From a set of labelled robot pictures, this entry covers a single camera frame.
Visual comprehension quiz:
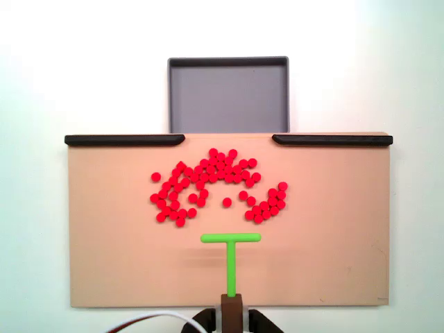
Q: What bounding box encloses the black edge rail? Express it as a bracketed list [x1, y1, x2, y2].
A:
[64, 134, 186, 147]
[271, 134, 394, 147]

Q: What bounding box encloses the red white servo cable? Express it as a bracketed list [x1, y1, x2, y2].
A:
[102, 311, 209, 333]

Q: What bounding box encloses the beige rectangular board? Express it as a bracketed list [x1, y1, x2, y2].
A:
[65, 131, 390, 309]

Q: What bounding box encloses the green T pusher brown block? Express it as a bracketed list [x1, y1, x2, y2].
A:
[200, 232, 262, 333]

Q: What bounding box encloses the grey shallow tray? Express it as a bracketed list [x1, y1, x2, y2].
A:
[166, 55, 291, 134]

